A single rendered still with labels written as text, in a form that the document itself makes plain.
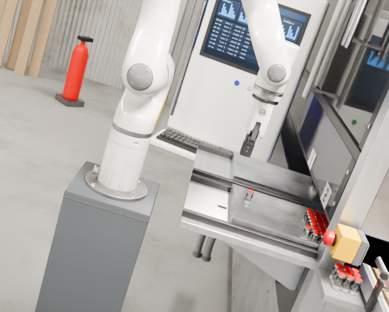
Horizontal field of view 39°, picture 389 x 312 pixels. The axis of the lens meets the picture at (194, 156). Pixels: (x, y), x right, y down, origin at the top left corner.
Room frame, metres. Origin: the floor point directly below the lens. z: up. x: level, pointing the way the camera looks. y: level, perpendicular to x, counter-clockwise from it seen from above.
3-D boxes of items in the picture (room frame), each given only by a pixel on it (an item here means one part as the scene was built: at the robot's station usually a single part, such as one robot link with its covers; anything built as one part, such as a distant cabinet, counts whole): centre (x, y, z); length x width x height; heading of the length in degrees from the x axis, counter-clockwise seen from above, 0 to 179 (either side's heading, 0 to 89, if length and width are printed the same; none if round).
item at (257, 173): (1.89, -0.32, 0.90); 0.34 x 0.26 x 0.04; 91
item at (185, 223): (1.72, -0.25, 0.87); 0.70 x 0.48 x 0.02; 1
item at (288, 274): (1.47, -0.25, 0.80); 0.34 x 0.03 x 0.13; 91
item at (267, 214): (1.55, -0.32, 0.90); 0.34 x 0.26 x 0.04; 92
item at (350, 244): (1.31, -0.45, 1.00); 0.08 x 0.07 x 0.07; 91
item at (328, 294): (1.29, -0.49, 0.87); 0.14 x 0.13 x 0.02; 91
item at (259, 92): (1.48, -0.13, 1.27); 0.09 x 0.08 x 0.03; 1
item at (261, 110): (1.48, -0.13, 1.21); 0.10 x 0.07 x 0.11; 1
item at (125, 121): (1.53, 0.19, 1.16); 0.19 x 0.12 x 0.24; 177
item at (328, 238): (1.31, -0.40, 0.99); 0.04 x 0.04 x 0.04; 1
